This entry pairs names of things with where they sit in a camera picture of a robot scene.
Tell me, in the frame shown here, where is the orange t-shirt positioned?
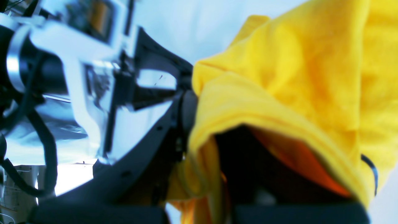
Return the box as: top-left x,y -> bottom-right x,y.
167,0 -> 397,224

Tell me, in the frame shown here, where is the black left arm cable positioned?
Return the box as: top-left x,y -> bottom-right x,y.
0,53 -> 59,198

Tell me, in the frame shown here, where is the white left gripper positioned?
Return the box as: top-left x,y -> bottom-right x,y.
6,0 -> 193,162

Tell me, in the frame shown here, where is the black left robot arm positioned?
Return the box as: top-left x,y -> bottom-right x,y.
1,0 -> 197,165

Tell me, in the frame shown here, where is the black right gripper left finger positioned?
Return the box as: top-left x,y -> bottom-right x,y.
28,90 -> 197,224

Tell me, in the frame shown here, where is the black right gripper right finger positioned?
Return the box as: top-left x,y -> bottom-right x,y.
215,126 -> 370,224

